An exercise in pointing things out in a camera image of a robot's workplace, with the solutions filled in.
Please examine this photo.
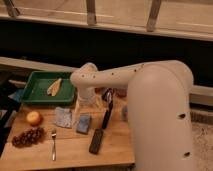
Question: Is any red grape bunch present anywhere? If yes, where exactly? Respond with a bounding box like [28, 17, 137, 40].
[12, 127, 45, 148]

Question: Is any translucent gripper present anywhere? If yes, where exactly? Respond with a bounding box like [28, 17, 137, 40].
[71, 98, 100, 124]

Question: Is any green plastic tray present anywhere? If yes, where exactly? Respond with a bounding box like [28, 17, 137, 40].
[21, 71, 76, 105]

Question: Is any blue sponge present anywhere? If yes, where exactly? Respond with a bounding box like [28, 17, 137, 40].
[76, 114, 91, 135]

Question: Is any grey blue cloth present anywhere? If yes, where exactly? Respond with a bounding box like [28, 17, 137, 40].
[54, 107, 72, 128]

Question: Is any orange apple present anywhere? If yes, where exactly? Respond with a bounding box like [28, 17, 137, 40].
[26, 111, 42, 126]

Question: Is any silver fork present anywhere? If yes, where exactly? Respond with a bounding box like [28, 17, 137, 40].
[51, 129, 57, 161]

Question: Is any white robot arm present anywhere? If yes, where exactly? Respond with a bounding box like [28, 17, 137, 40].
[70, 60, 196, 171]

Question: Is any purple bowl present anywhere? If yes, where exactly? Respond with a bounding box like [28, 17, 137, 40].
[115, 89, 127, 98]

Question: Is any black remote control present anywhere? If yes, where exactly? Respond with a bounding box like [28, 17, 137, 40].
[89, 129, 103, 154]

